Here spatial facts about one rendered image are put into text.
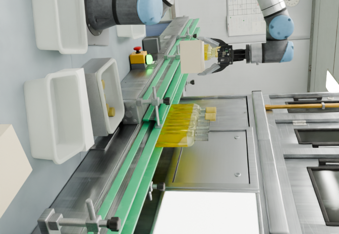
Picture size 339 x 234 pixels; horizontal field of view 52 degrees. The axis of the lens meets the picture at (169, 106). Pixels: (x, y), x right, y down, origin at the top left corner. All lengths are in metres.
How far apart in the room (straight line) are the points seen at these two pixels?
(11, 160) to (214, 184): 0.76
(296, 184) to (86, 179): 0.75
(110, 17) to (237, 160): 0.72
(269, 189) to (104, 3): 0.84
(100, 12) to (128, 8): 0.10
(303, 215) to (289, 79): 6.52
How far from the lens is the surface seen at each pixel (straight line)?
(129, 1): 1.21
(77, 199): 1.01
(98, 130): 1.18
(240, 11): 7.22
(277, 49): 1.32
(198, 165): 1.40
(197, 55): 1.31
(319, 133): 1.74
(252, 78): 7.60
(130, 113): 1.33
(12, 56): 0.89
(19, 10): 0.94
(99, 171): 1.11
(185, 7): 7.28
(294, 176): 1.42
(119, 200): 1.01
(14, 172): 0.75
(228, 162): 1.42
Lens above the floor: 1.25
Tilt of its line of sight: 11 degrees down
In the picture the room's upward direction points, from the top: 88 degrees clockwise
